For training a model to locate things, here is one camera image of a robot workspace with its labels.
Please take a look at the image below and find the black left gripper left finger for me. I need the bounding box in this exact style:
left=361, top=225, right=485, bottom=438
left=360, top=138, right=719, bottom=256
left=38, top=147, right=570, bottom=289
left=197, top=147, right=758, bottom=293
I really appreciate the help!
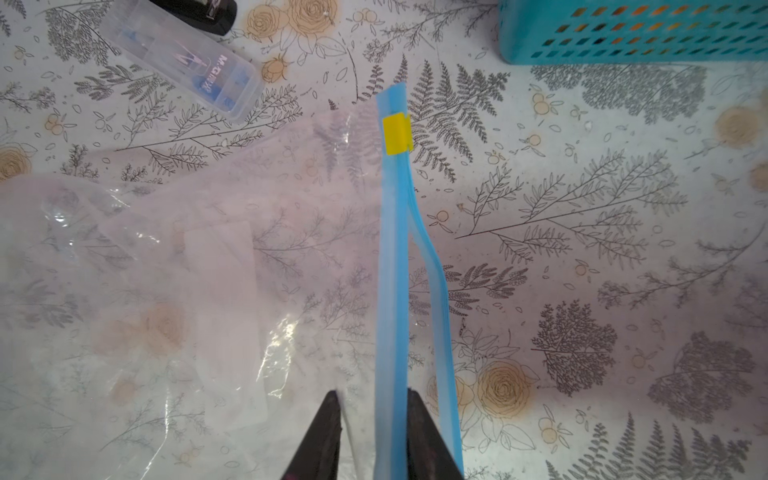
left=281, top=390, right=342, bottom=480

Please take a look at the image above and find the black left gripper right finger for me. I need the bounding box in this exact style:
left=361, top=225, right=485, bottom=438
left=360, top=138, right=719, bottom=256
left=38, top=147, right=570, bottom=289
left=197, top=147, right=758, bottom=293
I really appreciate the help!
left=406, top=389, right=463, bottom=480

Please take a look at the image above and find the clear zip top bag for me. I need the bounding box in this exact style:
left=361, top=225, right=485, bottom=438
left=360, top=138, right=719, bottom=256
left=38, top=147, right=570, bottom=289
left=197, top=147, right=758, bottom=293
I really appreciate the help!
left=1, top=83, right=463, bottom=479

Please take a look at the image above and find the teal plastic basket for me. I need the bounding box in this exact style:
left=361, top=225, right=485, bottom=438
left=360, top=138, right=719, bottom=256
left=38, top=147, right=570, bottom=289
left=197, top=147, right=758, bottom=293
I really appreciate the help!
left=498, top=0, right=767, bottom=65

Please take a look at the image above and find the clear plastic staple box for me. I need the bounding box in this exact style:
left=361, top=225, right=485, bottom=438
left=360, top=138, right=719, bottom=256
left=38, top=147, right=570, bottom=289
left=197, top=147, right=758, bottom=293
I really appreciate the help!
left=99, top=1, right=263, bottom=123

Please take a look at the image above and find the black stapler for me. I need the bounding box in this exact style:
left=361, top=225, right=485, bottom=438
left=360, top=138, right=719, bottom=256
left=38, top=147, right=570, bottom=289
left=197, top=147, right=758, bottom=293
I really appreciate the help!
left=151, top=0, right=238, bottom=36

